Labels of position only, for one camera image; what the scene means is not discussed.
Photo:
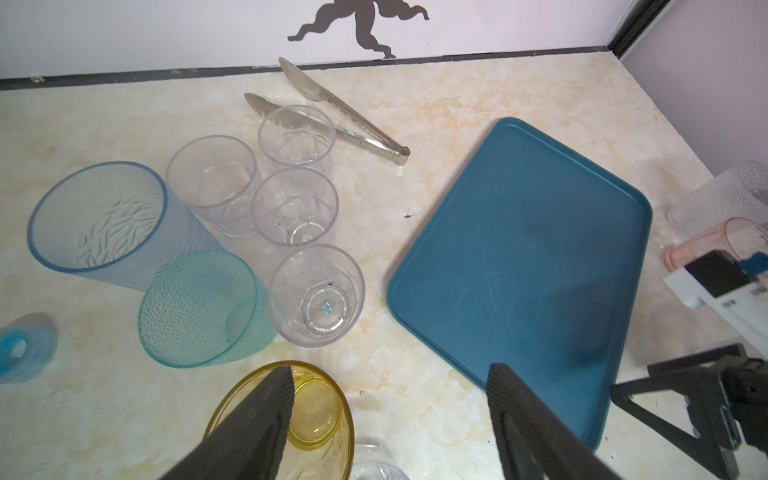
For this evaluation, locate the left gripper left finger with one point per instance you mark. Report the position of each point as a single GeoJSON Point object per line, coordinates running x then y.
{"type": "Point", "coordinates": [249, 442]}

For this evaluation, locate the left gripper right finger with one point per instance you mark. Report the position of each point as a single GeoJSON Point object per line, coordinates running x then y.
{"type": "Point", "coordinates": [533, 443]}

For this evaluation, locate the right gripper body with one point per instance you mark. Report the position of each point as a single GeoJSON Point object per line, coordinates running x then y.
{"type": "Point", "coordinates": [746, 389]}

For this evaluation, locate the green textured plastic cup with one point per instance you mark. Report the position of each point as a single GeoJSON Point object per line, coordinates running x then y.
{"type": "Point", "coordinates": [206, 308]}

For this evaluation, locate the tall blue frosted cup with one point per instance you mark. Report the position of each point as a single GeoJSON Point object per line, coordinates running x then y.
{"type": "Point", "coordinates": [115, 222]}

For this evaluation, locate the pink transparent cup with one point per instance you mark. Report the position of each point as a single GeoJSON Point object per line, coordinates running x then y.
{"type": "Point", "coordinates": [739, 237]}

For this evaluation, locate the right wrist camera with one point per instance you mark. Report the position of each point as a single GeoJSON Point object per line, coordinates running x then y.
{"type": "Point", "coordinates": [731, 287]}

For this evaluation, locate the teal plastic tray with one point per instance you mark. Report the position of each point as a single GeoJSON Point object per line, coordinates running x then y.
{"type": "Point", "coordinates": [533, 260]}

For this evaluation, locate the clear glass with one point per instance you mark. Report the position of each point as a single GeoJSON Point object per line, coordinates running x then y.
{"type": "Point", "coordinates": [217, 176]}
{"type": "Point", "coordinates": [373, 462]}
{"type": "Point", "coordinates": [316, 295]}
{"type": "Point", "coordinates": [298, 136]}
{"type": "Point", "coordinates": [296, 207]}

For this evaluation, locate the yellow transparent cup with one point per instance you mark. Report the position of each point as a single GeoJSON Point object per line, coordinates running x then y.
{"type": "Point", "coordinates": [320, 440]}

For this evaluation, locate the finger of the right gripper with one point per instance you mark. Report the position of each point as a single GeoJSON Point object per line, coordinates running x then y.
{"type": "Point", "coordinates": [684, 401]}

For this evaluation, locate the metal serving tongs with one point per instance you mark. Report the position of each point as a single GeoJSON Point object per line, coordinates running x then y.
{"type": "Point", "coordinates": [350, 125]}

